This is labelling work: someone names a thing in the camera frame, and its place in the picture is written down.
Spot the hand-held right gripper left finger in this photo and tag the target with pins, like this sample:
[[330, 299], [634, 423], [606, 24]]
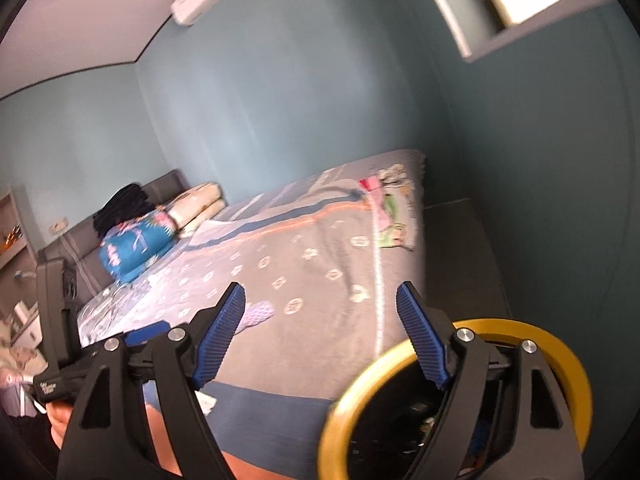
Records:
[[220, 340]]

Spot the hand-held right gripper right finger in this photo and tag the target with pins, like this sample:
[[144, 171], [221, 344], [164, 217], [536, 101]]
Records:
[[425, 340]]

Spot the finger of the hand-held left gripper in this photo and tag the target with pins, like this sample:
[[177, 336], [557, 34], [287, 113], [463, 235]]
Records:
[[145, 334]]

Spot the purple foam fruit net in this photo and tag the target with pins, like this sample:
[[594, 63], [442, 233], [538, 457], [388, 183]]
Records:
[[257, 314]]

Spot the white tissue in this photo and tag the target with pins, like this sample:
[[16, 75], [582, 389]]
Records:
[[205, 402]]

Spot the black bin with yellow rim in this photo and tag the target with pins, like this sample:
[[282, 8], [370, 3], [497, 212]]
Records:
[[342, 410]]

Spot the person's left hand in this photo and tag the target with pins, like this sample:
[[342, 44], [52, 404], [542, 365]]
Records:
[[60, 422]]

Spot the white paper roll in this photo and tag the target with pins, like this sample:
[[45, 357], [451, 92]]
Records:
[[21, 312]]

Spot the white desk lamp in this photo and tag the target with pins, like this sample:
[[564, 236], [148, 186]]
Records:
[[20, 274]]

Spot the white shelf unit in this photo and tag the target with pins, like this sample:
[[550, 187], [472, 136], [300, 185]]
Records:
[[15, 260]]

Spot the shelf ornaments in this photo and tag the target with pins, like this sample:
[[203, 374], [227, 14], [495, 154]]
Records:
[[12, 237]]

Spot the blue floral folded quilt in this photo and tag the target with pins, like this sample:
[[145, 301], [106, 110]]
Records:
[[135, 245]]

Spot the black folded clothes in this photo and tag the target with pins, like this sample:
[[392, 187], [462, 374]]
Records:
[[122, 205]]

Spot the pink floral sheet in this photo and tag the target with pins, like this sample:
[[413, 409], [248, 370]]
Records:
[[395, 210]]

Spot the cream folded pillows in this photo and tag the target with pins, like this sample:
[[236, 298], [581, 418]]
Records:
[[200, 205]]

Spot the grey upholstered bed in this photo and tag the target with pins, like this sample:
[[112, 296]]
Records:
[[165, 185]]

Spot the wall socket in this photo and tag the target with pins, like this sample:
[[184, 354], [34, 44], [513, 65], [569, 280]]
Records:
[[60, 225]]

